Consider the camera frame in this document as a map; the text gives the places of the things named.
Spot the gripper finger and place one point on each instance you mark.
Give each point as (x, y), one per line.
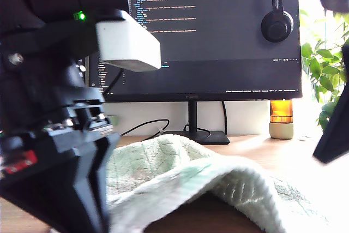
(41, 203)
(102, 167)
(336, 134)

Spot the mint green fluffy tea towel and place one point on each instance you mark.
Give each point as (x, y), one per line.
(163, 162)

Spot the green leafy houseplant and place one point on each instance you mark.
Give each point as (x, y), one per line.
(324, 80)

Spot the black over-ear headphones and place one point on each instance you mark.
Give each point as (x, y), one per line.
(276, 27)

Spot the wide black code monitor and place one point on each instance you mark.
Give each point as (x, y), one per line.
(218, 53)

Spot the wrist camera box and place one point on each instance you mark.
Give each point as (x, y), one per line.
(128, 42)

